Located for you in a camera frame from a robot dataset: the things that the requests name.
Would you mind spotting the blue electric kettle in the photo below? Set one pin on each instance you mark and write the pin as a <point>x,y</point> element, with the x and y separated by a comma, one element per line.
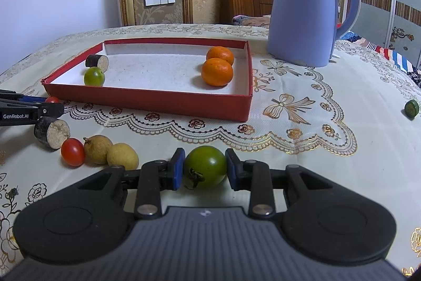
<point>299,11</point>

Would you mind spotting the striped colourful bedsheet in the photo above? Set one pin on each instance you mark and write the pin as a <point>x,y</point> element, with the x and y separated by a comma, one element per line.
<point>394,58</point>

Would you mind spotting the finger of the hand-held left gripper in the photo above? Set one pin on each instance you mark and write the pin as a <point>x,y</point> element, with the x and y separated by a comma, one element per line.
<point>31,99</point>
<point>49,109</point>

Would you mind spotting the red cardboard box lid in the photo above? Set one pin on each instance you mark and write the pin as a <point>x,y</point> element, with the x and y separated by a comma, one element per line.
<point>158,70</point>

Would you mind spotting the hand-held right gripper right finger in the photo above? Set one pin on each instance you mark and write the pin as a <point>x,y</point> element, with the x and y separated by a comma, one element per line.
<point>231,169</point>

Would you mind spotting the brown longan with stem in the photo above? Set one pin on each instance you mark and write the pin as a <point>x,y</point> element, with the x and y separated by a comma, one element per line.
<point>97,149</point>

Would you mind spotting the orange mandarin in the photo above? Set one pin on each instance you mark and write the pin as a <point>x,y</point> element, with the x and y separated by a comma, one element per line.
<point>221,54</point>
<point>217,73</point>

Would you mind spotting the red cherry tomato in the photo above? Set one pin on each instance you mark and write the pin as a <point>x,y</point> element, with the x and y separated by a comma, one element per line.
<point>73,152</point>
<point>52,100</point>

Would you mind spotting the brown blanket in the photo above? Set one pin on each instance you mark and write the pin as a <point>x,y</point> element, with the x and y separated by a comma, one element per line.
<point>256,21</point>

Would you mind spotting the yellowish longan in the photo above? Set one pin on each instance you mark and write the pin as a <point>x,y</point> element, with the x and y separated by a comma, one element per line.
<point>123,156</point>

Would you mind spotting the beige embroidered tablecloth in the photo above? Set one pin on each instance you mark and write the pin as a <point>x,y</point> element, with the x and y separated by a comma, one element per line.
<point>312,136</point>

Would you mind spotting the small green round piece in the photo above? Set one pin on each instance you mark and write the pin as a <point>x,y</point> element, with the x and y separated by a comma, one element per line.
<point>411,109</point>

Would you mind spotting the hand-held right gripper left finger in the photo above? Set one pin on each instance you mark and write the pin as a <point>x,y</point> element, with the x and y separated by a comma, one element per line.
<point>178,169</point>

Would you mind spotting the dark eggplant piece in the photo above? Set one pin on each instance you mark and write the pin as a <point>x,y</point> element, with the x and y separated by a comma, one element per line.
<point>95,62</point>

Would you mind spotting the green tomato with calyx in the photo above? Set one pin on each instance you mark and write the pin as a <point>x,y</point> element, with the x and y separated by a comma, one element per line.
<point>207,164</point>

